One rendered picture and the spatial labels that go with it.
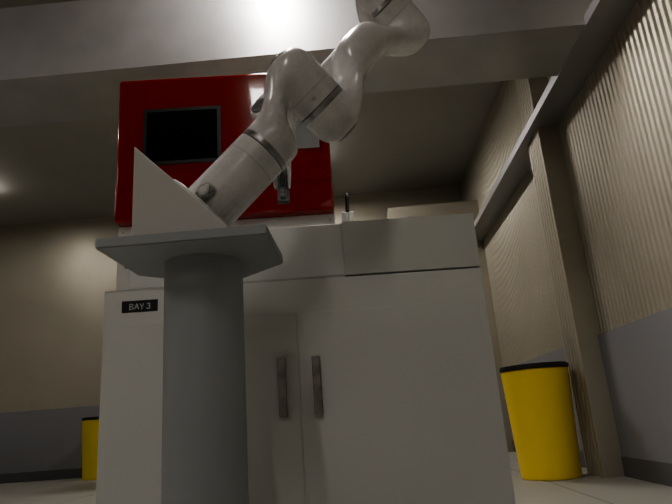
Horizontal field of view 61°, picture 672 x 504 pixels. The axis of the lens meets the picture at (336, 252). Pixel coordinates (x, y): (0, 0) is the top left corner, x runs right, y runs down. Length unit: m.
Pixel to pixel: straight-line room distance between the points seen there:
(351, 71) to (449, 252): 0.52
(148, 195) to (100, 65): 2.61
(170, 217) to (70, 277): 8.00
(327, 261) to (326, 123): 0.37
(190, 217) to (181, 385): 0.31
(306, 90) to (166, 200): 0.39
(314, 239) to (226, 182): 0.36
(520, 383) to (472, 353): 2.73
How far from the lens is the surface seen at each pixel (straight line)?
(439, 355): 1.46
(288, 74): 1.29
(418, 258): 1.50
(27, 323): 9.27
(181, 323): 1.14
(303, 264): 1.48
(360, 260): 1.48
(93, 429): 7.95
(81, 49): 3.86
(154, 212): 1.15
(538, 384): 4.17
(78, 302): 8.97
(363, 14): 1.65
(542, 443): 4.19
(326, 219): 2.18
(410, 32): 1.55
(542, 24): 3.67
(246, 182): 1.23
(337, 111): 1.30
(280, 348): 1.44
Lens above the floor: 0.46
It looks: 16 degrees up
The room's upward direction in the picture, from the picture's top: 4 degrees counter-clockwise
